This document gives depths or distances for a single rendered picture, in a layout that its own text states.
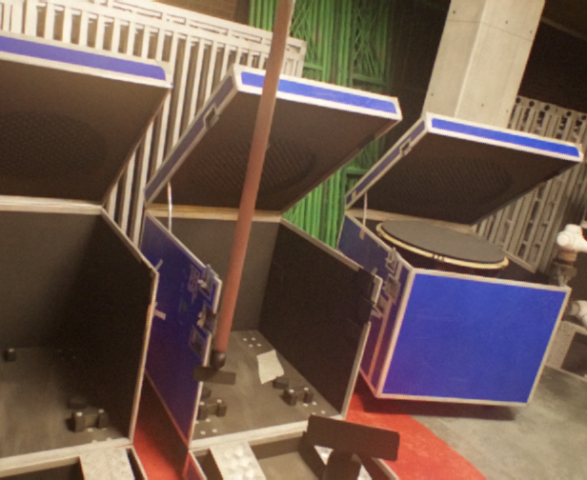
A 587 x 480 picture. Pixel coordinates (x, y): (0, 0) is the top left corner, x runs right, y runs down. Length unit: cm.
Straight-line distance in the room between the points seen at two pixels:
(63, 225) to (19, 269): 30
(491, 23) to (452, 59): 35
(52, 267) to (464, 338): 229
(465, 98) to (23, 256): 317
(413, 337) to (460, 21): 242
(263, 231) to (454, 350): 132
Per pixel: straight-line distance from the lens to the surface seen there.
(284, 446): 296
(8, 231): 303
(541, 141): 366
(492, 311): 347
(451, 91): 452
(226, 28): 421
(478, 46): 451
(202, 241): 333
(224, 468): 265
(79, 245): 311
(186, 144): 268
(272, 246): 357
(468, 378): 362
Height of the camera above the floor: 179
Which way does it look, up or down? 15 degrees down
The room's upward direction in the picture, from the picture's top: 12 degrees clockwise
